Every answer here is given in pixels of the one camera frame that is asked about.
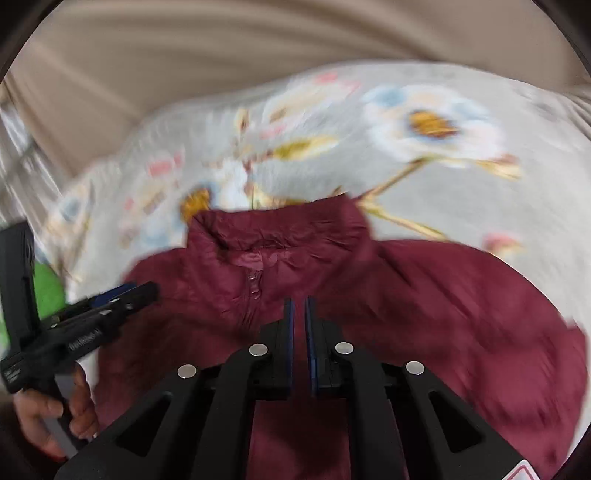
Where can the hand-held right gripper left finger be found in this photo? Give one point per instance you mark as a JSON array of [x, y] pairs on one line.
[[289, 341]]

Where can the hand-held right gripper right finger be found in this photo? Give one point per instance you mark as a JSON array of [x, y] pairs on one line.
[[310, 341]]

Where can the grey striped curtain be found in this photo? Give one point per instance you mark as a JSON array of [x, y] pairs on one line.
[[23, 157]]

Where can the person's left hand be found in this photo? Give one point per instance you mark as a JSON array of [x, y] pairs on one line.
[[32, 415]]

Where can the floral grey bed sheet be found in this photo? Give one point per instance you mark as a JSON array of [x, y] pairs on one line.
[[369, 184]]

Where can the maroon puffer jacket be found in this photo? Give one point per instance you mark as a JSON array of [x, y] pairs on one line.
[[415, 314]]

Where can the green cloth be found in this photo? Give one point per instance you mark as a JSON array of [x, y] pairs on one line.
[[50, 290]]

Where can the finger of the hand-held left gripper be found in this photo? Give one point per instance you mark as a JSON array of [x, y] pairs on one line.
[[143, 296], [111, 298]]

